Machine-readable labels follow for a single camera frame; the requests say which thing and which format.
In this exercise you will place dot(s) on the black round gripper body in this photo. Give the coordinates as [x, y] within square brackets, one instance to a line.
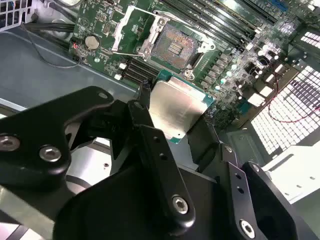
[112, 205]

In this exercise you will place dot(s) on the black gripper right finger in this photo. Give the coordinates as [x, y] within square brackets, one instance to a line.
[235, 180]

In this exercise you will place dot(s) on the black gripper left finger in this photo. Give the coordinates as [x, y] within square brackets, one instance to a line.
[37, 130]

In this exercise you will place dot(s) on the silver CPU with green edge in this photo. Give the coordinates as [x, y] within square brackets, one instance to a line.
[175, 107]

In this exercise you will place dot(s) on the metal socket cover frame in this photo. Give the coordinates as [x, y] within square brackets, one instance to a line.
[121, 27]

